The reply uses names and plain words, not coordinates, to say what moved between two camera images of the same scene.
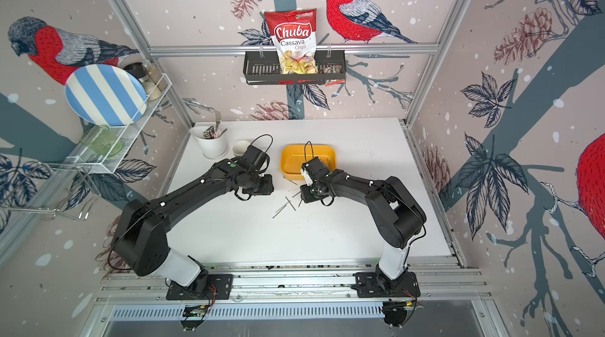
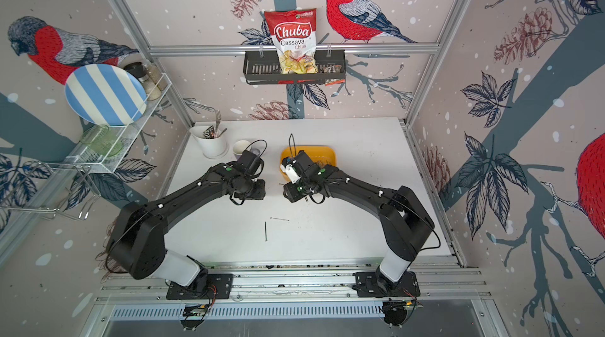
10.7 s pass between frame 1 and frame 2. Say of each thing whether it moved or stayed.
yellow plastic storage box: stayed
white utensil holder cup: stayed
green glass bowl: stayed
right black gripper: moved
